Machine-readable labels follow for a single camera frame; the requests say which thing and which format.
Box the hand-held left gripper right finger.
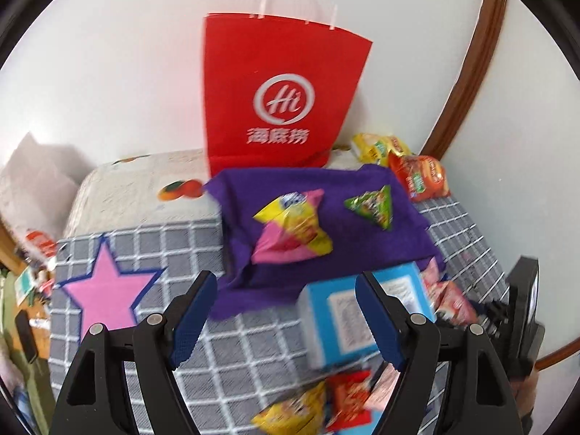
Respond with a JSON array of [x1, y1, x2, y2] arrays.
[[355, 272, 524, 435]]

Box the purple felt cloth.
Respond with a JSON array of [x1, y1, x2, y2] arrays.
[[204, 165, 447, 322]]

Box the blue box with white label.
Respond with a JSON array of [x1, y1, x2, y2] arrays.
[[297, 263, 437, 370]]

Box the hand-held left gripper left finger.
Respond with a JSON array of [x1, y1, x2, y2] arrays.
[[49, 270, 218, 435]]

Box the orange snack bag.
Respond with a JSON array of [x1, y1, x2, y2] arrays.
[[388, 153, 450, 203]]

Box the pink paper star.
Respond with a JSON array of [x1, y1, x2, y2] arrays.
[[57, 240, 166, 340]]

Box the red and white snack packet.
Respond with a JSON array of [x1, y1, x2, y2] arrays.
[[428, 281, 481, 327]]

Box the grey checkered bedsheet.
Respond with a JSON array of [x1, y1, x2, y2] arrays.
[[47, 192, 508, 435]]

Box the red paper bag white handles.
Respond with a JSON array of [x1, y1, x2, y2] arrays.
[[202, 0, 373, 178]]

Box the white quilt with fruit print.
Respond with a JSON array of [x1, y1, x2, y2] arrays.
[[63, 147, 354, 241]]

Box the cluttered wooden side table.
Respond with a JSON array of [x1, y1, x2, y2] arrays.
[[0, 222, 57, 372]]

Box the brown wooden baseboard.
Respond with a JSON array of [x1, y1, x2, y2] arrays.
[[535, 333, 580, 371]]

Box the green triangular snack packet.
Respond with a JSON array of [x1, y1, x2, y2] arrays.
[[343, 185, 393, 230]]

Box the yellow and pink snack packet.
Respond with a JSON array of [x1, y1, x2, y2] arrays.
[[250, 189, 335, 265]]

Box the pale pink snack packet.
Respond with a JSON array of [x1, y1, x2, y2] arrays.
[[362, 362, 402, 413]]

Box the brown wooden door frame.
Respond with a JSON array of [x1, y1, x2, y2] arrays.
[[417, 0, 508, 159]]

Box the yellow snack bag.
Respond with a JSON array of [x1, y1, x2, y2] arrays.
[[351, 133, 411, 166]]

